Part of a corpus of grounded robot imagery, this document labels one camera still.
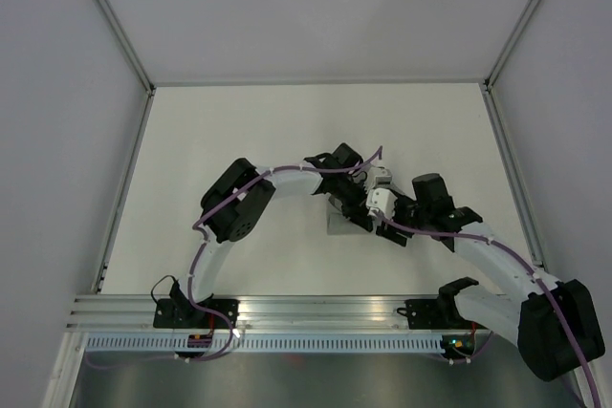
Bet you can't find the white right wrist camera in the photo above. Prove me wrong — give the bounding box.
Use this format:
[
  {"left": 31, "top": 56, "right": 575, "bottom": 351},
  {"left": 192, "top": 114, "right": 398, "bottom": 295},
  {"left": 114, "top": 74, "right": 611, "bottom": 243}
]
[{"left": 365, "top": 187, "right": 398, "bottom": 220}]

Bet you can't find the aluminium frame post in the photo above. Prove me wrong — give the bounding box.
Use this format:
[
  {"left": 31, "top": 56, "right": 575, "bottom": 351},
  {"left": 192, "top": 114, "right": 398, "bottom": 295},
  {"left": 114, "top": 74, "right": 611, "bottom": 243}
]
[
  {"left": 93, "top": 0, "right": 156, "bottom": 96},
  {"left": 483, "top": 0, "right": 544, "bottom": 93}
]

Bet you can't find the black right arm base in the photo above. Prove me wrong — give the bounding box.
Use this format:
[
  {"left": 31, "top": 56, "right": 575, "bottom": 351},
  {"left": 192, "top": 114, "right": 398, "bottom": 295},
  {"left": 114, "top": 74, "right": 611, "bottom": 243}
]
[{"left": 395, "top": 296, "right": 486, "bottom": 331}]

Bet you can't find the aluminium right frame post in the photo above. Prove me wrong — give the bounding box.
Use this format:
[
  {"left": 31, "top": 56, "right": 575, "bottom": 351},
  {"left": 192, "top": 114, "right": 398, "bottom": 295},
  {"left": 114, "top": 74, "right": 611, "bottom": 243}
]
[{"left": 483, "top": 0, "right": 544, "bottom": 93}]

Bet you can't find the grey cloth napkin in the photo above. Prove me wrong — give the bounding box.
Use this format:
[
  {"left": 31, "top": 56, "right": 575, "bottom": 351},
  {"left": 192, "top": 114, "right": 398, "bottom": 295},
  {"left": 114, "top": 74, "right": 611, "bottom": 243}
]
[{"left": 326, "top": 197, "right": 374, "bottom": 236}]

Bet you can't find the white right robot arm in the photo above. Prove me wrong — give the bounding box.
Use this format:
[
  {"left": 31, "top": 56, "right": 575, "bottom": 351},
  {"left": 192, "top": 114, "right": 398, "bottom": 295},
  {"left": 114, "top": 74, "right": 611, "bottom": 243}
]
[{"left": 365, "top": 173, "right": 605, "bottom": 381}]

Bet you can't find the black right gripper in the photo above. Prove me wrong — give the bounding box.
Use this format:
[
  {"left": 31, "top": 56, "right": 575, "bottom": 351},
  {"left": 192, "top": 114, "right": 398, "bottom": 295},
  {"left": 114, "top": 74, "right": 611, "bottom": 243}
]
[{"left": 376, "top": 191, "right": 431, "bottom": 247}]

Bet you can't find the white slotted cable duct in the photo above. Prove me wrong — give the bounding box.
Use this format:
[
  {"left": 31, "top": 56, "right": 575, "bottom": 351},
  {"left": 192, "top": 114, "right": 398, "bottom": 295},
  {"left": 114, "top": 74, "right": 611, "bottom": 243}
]
[{"left": 85, "top": 333, "right": 443, "bottom": 354}]

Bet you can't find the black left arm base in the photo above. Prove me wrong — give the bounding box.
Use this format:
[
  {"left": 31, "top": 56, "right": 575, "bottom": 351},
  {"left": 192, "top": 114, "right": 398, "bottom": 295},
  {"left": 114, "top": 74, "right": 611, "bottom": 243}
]
[{"left": 153, "top": 296, "right": 240, "bottom": 331}]

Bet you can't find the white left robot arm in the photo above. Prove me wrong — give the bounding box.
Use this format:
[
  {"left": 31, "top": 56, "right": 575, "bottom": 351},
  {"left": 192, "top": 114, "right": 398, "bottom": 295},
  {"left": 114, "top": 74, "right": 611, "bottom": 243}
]
[{"left": 170, "top": 143, "right": 392, "bottom": 328}]

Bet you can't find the aluminium left frame post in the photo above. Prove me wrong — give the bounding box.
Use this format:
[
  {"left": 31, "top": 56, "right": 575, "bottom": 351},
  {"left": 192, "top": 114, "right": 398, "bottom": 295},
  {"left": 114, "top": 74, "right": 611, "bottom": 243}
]
[{"left": 93, "top": 0, "right": 156, "bottom": 96}]

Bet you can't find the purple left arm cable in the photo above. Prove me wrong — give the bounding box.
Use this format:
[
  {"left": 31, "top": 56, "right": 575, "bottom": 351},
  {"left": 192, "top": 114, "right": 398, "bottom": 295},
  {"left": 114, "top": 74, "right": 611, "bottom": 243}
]
[{"left": 85, "top": 144, "right": 386, "bottom": 371}]

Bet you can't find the aluminium front rail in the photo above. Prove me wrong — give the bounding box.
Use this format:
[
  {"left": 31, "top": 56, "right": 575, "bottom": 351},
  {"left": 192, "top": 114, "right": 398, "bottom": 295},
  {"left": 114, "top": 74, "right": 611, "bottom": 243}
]
[{"left": 65, "top": 295, "right": 588, "bottom": 335}]

